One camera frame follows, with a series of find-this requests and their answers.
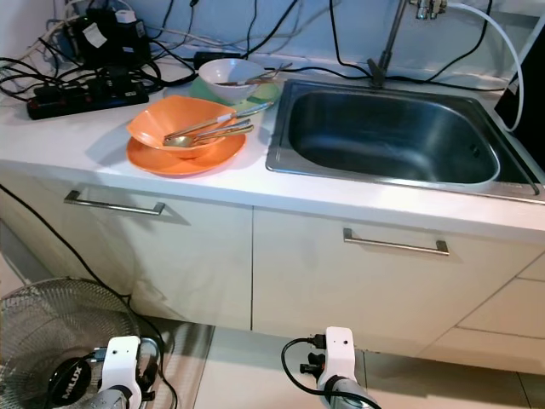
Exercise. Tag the orange plate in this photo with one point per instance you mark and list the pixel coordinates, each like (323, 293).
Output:
(157, 165)

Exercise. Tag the white bowl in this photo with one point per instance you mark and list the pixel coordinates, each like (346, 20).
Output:
(221, 94)

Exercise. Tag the small flat black adapter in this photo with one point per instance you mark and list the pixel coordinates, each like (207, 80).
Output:
(213, 60)

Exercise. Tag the black power strip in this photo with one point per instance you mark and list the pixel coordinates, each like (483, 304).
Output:
(81, 100)

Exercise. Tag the black power adapter box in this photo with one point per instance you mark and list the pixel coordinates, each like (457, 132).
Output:
(106, 43)

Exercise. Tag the white cabinet drawer front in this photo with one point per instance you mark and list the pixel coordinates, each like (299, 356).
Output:
(306, 290)

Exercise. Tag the grey floor fan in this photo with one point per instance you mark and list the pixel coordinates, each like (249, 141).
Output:
(43, 332)

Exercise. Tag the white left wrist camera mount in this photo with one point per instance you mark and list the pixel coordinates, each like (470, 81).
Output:
(123, 358)

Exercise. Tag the black appliance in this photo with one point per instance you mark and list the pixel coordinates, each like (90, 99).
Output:
(524, 94)

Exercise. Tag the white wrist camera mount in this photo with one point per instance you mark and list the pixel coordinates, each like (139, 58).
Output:
(338, 354)
(123, 358)

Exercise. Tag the white cabinet door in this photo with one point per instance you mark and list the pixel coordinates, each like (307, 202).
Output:
(179, 264)

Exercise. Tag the grey metal faucet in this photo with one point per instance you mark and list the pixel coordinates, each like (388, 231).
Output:
(379, 68)

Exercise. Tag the green plate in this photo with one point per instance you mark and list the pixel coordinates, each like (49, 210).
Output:
(266, 92)

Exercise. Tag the orange bowl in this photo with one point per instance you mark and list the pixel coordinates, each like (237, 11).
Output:
(174, 115)

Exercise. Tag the stainless steel sink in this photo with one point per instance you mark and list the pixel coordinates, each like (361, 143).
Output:
(383, 128)

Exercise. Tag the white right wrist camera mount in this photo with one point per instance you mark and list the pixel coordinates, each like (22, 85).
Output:
(338, 354)

